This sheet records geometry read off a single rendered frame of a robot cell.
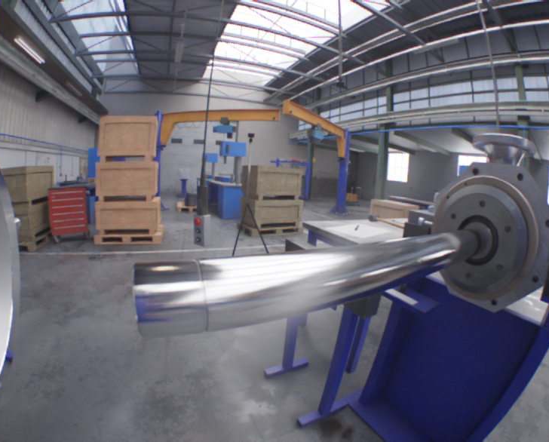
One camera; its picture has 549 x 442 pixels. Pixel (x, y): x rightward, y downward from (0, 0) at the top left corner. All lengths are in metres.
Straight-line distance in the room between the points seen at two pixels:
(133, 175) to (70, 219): 1.41
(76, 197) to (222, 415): 4.04
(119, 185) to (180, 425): 3.63
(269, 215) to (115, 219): 2.82
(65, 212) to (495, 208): 4.87
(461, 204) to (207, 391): 1.50
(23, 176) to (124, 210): 1.90
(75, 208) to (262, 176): 3.45
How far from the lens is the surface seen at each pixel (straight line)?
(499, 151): 0.95
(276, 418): 1.45
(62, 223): 4.72
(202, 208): 0.98
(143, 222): 4.26
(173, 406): 1.51
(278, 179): 4.85
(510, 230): 0.75
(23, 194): 4.59
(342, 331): 1.05
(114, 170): 4.31
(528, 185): 0.90
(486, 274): 0.78
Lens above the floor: 1.20
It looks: 11 degrees down
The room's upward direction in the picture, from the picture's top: 4 degrees clockwise
